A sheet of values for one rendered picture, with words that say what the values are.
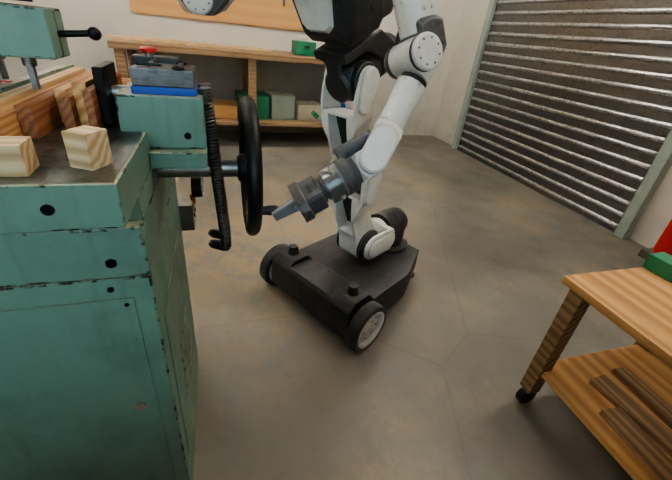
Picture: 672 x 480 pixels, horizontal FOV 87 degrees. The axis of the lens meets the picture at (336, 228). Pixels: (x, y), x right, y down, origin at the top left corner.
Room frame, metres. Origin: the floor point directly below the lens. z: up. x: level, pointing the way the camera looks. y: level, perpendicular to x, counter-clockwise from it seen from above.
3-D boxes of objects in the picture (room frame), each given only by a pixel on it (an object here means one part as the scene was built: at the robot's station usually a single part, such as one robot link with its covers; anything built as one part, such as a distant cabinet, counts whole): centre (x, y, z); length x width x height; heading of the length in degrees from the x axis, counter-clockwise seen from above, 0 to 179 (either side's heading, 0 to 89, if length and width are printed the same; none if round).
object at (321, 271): (1.38, -0.11, 0.19); 0.64 x 0.52 x 0.33; 140
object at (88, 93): (0.67, 0.45, 0.93); 0.22 x 0.01 x 0.06; 20
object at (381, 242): (1.40, -0.14, 0.28); 0.21 x 0.20 x 0.13; 140
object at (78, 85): (0.66, 0.46, 0.94); 0.16 x 0.02 x 0.07; 20
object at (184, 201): (0.89, 0.47, 0.58); 0.12 x 0.08 x 0.08; 110
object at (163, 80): (0.67, 0.34, 0.99); 0.13 x 0.11 x 0.06; 20
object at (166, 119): (0.67, 0.34, 0.91); 0.15 x 0.14 x 0.09; 20
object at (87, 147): (0.42, 0.32, 0.92); 0.04 x 0.03 x 0.05; 172
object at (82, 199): (0.64, 0.42, 0.87); 0.61 x 0.30 x 0.06; 20
